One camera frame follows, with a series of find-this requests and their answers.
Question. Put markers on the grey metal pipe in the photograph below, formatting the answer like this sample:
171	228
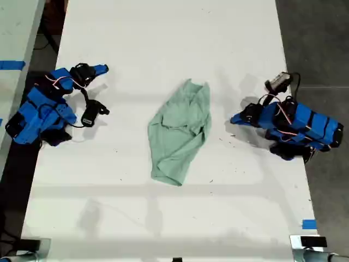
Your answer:
321	257
19	258

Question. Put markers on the pale green t-shirt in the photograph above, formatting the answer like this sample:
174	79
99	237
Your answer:
180	131

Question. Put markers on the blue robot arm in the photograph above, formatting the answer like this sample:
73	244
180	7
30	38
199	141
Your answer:
313	125
35	101

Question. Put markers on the black clamp block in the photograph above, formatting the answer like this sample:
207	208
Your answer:
30	244
313	241

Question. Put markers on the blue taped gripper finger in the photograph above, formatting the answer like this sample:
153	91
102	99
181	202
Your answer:
101	67
238	118
101	72
245	123

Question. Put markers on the long blue tape strip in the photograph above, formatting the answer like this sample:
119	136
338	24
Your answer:
12	65

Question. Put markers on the square blue tape piece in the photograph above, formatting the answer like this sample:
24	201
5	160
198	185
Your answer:
309	224

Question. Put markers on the small black box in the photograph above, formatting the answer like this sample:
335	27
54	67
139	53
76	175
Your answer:
177	259

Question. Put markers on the white side table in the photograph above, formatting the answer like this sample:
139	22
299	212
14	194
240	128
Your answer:
16	30

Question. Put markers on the grey black camera box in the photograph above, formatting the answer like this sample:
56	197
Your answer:
279	81

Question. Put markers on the metal table clamp plate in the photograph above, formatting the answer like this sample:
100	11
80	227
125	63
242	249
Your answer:
295	251
45	249

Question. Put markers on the black camera stalk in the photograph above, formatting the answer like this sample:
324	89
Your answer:
268	98
85	94

